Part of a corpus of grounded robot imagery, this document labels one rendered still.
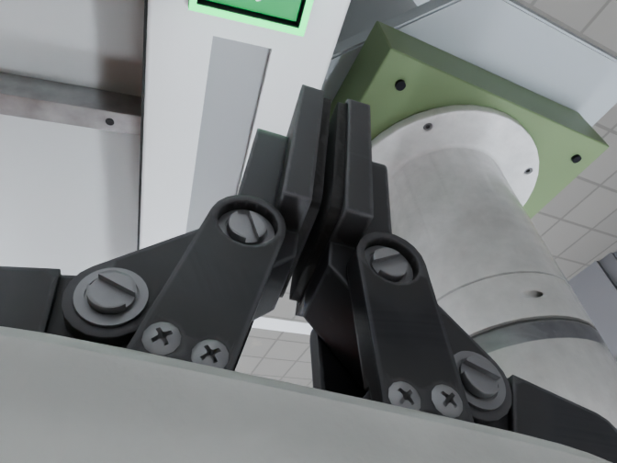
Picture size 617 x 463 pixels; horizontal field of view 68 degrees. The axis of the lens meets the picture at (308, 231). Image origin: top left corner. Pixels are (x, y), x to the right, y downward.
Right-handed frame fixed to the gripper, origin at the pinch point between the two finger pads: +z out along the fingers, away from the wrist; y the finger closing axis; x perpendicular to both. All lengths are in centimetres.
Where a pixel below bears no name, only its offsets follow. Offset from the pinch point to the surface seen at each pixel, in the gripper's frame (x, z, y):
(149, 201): -15.9, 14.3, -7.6
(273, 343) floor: -202, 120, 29
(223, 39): -4.2, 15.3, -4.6
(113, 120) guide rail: -17.8, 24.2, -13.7
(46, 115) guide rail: -18.4, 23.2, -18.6
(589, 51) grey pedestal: -4.2, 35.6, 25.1
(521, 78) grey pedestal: -8.0, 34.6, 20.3
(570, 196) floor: -80, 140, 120
